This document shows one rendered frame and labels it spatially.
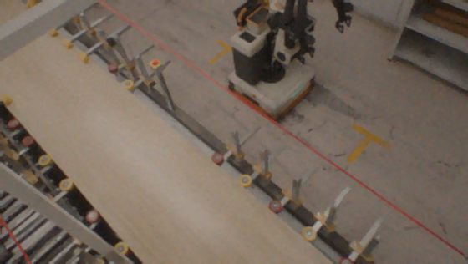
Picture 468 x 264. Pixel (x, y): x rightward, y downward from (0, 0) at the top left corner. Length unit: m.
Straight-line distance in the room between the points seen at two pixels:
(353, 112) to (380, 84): 0.47
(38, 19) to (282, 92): 2.73
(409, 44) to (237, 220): 2.85
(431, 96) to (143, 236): 3.04
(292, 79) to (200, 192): 1.71
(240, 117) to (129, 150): 1.44
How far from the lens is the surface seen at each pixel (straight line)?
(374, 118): 3.79
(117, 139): 2.71
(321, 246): 2.50
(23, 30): 1.05
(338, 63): 4.18
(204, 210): 2.29
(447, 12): 4.07
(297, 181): 2.10
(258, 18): 3.27
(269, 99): 3.46
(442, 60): 4.29
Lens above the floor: 3.01
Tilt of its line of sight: 56 degrees down
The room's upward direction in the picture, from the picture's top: 9 degrees counter-clockwise
